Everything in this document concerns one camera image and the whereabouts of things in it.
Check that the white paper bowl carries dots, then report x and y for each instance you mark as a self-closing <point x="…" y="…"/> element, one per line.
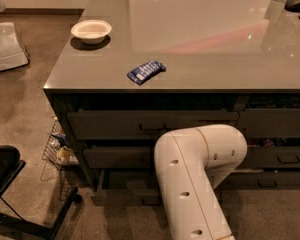
<point x="91" y="31"/>

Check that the dark grey drawer cabinet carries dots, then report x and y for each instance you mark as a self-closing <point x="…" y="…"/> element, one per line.
<point x="232" y="55"/>

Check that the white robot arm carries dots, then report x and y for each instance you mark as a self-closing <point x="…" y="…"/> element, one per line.
<point x="190" y="163"/>

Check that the wire basket with items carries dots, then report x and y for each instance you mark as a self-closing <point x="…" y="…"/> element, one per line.
<point x="58" y="161"/>

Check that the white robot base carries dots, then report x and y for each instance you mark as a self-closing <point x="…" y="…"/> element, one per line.
<point x="12" y="53"/>

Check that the blue snack packet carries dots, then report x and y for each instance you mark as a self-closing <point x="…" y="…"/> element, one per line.
<point x="146" y="71"/>

